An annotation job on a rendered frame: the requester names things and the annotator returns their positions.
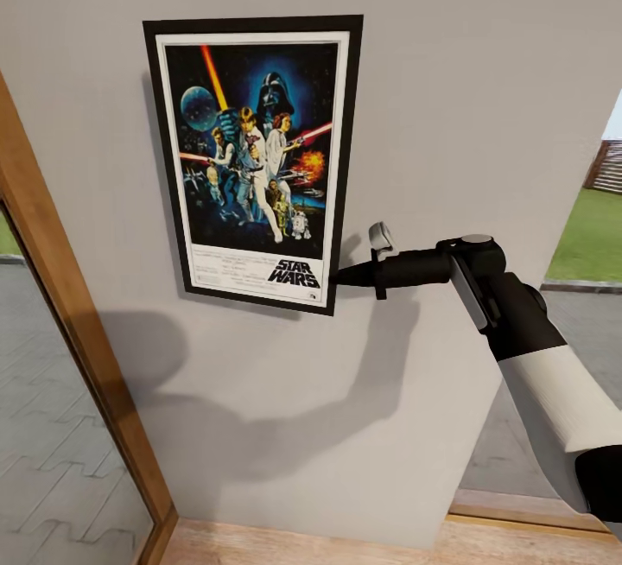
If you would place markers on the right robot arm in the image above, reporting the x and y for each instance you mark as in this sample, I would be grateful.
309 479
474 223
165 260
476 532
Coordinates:
574 428

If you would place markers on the poster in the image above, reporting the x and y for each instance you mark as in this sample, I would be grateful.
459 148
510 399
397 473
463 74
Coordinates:
256 117

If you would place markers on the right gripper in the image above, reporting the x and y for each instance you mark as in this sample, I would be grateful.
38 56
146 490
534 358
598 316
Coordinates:
404 270

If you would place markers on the fixed window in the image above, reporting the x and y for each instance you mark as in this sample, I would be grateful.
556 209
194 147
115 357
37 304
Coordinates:
503 484

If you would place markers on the door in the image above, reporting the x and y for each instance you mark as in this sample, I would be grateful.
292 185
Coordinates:
79 483

